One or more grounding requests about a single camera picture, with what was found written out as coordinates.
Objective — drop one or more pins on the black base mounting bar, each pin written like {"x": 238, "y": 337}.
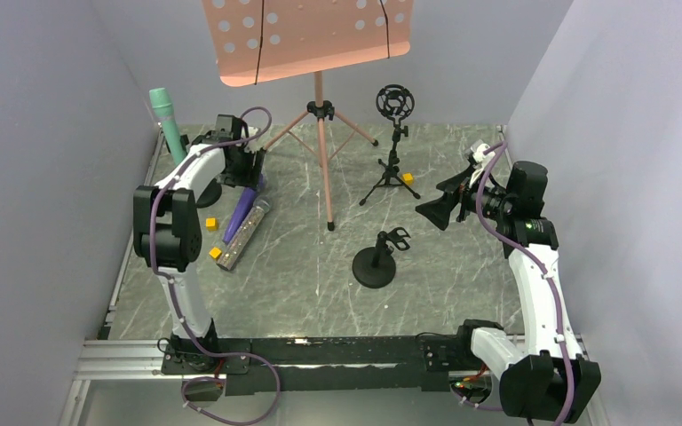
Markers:
{"x": 427, "y": 362}

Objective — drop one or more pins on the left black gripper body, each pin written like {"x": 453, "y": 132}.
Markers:
{"x": 246, "y": 170}

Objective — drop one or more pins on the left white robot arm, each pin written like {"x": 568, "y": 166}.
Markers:
{"x": 167, "y": 230}

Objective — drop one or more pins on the purple toy microphone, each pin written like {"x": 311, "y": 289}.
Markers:
{"x": 242, "y": 208}

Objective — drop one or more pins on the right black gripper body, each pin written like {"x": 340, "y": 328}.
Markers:
{"x": 461, "y": 195}

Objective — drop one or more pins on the black shock mount tripod stand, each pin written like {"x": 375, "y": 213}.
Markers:
{"x": 395, "y": 103}

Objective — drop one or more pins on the silver glitter microphone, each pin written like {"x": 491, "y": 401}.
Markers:
{"x": 228, "y": 260}

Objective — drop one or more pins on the pink music stand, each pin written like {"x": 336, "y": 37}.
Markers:
{"x": 264, "y": 41}

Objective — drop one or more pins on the yellow cube near left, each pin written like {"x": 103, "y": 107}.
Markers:
{"x": 211, "y": 224}

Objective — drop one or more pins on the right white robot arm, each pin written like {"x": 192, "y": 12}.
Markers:
{"x": 548, "y": 379}

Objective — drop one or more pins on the teal toy microphone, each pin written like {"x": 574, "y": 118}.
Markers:
{"x": 163, "y": 109}

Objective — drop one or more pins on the black round base mic stand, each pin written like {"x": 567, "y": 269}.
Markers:
{"x": 213, "y": 190}

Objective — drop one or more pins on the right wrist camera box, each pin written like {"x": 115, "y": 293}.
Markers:
{"x": 479, "y": 155}

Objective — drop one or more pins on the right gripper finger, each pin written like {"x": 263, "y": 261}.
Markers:
{"x": 439, "y": 212}
{"x": 458, "y": 182}

